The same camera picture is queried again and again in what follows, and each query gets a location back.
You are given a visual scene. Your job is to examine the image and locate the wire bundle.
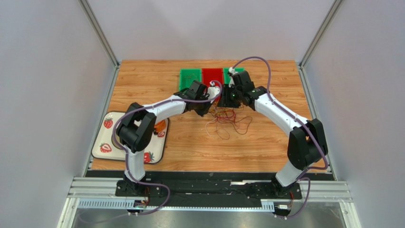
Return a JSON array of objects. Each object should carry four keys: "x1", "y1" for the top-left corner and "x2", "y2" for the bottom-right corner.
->
[{"x1": 204, "y1": 105, "x2": 253, "y2": 141}]

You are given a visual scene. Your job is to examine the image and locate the brown wire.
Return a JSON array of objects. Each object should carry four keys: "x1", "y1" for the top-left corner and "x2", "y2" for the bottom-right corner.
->
[{"x1": 183, "y1": 73, "x2": 200, "y2": 85}]

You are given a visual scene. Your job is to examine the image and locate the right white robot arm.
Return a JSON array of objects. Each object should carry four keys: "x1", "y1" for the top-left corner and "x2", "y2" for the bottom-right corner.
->
[{"x1": 218, "y1": 68, "x2": 328, "y2": 197}]

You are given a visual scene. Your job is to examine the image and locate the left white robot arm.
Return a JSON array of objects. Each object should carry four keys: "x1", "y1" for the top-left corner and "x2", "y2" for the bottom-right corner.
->
[{"x1": 112, "y1": 80, "x2": 222, "y2": 192}]

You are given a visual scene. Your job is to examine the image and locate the right green bin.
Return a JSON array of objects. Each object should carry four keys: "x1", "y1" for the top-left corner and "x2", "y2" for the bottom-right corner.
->
[{"x1": 223, "y1": 67, "x2": 245, "y2": 84}]

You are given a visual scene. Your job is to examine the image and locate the green bin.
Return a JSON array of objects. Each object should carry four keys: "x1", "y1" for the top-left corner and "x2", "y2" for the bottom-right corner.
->
[
  {"x1": 223, "y1": 67, "x2": 245, "y2": 84},
  {"x1": 179, "y1": 68, "x2": 202, "y2": 90}
]

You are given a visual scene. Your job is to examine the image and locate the red bin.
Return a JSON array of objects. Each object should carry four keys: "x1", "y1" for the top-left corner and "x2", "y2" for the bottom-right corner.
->
[{"x1": 202, "y1": 68, "x2": 224, "y2": 93}]

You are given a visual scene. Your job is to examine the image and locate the left green bin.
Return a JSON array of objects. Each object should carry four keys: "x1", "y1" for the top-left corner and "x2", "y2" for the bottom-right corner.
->
[{"x1": 179, "y1": 68, "x2": 202, "y2": 90}]

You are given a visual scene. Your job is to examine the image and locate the orange plastic cup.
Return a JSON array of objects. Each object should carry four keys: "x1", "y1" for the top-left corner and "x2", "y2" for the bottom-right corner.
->
[{"x1": 154, "y1": 120, "x2": 166, "y2": 135}]

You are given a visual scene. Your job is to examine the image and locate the grey bowl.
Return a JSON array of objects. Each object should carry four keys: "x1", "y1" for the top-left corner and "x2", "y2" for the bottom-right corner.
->
[{"x1": 111, "y1": 135, "x2": 122, "y2": 150}]

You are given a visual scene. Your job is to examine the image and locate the strawberry pattern tray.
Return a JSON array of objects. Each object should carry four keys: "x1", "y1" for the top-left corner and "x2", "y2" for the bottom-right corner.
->
[{"x1": 92, "y1": 112, "x2": 170, "y2": 164}]

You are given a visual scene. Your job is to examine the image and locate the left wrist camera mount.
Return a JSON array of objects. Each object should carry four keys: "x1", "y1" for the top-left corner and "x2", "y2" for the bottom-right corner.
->
[{"x1": 207, "y1": 80, "x2": 222, "y2": 103}]

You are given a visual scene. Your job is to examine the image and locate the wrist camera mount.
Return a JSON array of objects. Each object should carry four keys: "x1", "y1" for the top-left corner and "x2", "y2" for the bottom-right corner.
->
[
  {"x1": 227, "y1": 67, "x2": 238, "y2": 87},
  {"x1": 207, "y1": 80, "x2": 222, "y2": 103}
]

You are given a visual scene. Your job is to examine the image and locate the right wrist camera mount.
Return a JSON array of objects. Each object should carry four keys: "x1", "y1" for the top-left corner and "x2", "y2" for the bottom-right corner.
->
[{"x1": 227, "y1": 67, "x2": 238, "y2": 87}]

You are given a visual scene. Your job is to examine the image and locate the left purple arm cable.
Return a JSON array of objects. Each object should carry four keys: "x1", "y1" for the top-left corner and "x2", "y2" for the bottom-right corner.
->
[{"x1": 110, "y1": 79, "x2": 224, "y2": 216}]

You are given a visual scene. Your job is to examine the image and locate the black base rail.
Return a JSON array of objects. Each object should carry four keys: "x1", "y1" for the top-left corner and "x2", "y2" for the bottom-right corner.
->
[{"x1": 85, "y1": 171, "x2": 333, "y2": 209}]

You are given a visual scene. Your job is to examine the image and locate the aluminium frame rail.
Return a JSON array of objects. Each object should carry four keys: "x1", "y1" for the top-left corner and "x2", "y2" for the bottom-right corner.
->
[{"x1": 68, "y1": 178, "x2": 353, "y2": 212}]

